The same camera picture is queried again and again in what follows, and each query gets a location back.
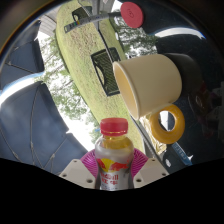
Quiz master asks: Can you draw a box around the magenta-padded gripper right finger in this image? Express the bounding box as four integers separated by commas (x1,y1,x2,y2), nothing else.
128,148,170,189

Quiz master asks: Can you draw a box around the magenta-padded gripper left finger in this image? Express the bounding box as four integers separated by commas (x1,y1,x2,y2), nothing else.
59,148,101,190

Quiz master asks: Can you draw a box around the red-capped drink bottle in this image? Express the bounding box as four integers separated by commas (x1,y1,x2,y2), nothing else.
94,117,135,191

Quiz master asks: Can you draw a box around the yellow foil bag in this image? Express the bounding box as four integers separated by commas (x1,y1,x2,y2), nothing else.
139,114,168,155

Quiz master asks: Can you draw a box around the wide black plastic chair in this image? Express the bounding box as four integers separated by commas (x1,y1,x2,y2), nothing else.
90,46,122,98

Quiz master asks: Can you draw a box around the grey building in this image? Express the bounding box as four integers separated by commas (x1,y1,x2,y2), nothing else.
38,9,66,37

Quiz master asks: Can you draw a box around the grey parasol pole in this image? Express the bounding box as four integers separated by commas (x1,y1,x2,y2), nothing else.
63,11,124,33

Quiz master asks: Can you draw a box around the flat round red coaster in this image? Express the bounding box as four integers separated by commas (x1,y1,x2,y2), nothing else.
119,1,145,29

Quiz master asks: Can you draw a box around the cream mug with yellow handle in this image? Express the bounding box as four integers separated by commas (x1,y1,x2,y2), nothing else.
112,53,186,145

